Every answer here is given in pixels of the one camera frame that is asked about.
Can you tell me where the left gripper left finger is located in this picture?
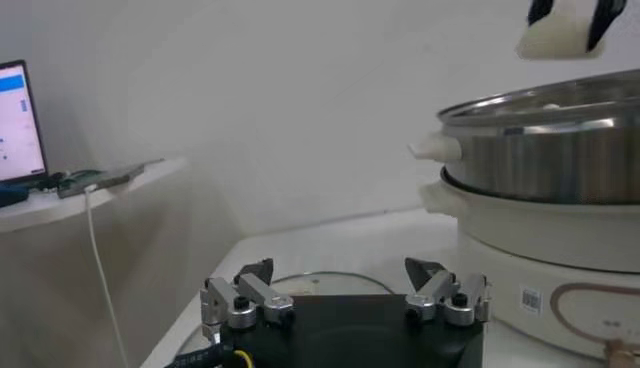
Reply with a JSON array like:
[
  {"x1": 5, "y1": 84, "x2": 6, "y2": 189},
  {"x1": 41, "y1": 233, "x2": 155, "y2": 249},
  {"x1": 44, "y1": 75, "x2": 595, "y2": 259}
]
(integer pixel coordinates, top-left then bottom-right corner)
[{"x1": 199, "y1": 257, "x2": 296, "y2": 346}]

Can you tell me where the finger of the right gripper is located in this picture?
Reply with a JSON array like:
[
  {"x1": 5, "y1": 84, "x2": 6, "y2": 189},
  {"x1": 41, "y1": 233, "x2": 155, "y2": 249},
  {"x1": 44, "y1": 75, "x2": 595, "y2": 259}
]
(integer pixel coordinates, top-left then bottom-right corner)
[
  {"x1": 587, "y1": 0, "x2": 629, "y2": 54},
  {"x1": 527, "y1": 0, "x2": 555, "y2": 26}
]

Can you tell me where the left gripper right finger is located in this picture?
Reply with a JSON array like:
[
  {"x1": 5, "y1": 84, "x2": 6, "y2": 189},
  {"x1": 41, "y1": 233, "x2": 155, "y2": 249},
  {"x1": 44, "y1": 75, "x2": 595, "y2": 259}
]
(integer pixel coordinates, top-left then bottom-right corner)
[{"x1": 403, "y1": 257, "x2": 492, "y2": 329}]

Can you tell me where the round glass pot lid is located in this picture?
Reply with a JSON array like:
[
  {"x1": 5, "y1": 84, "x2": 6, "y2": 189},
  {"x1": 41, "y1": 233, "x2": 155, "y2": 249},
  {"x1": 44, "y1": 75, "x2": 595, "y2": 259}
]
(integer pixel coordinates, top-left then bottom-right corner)
[{"x1": 272, "y1": 271, "x2": 396, "y2": 297}]

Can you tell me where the stainless steel steamer basket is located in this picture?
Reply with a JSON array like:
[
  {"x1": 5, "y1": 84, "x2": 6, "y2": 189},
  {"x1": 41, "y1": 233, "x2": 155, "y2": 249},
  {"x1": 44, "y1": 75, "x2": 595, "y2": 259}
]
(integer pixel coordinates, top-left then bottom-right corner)
[{"x1": 407, "y1": 69, "x2": 640, "y2": 206}]

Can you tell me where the black smartphone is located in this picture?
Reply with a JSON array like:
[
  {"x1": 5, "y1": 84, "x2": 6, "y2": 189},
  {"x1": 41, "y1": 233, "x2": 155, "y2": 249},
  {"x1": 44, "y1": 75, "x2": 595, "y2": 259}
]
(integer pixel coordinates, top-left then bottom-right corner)
[{"x1": 57, "y1": 162, "x2": 146, "y2": 200}]

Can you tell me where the white side table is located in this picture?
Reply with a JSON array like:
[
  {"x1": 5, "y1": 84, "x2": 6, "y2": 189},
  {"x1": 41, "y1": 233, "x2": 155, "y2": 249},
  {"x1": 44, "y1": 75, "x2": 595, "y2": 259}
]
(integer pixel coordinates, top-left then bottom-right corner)
[{"x1": 0, "y1": 157, "x2": 189, "y2": 236}]

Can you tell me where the blue computer mouse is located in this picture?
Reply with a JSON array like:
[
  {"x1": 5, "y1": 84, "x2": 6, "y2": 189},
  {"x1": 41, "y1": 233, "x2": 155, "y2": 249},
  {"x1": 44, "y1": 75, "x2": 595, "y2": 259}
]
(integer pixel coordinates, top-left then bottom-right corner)
[{"x1": 0, "y1": 185, "x2": 30, "y2": 209}]

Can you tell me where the open laptop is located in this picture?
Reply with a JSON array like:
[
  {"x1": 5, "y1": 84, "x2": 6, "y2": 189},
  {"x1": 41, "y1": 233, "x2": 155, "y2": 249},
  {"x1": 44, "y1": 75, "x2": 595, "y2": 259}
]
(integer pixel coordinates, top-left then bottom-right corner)
[{"x1": 0, "y1": 59, "x2": 50, "y2": 189}]

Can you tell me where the white charging cable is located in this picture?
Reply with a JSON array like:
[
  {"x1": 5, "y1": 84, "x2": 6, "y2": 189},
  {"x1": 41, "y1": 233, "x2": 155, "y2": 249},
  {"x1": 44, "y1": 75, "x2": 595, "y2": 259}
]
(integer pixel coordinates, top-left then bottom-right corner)
[{"x1": 83, "y1": 184, "x2": 131, "y2": 368}]

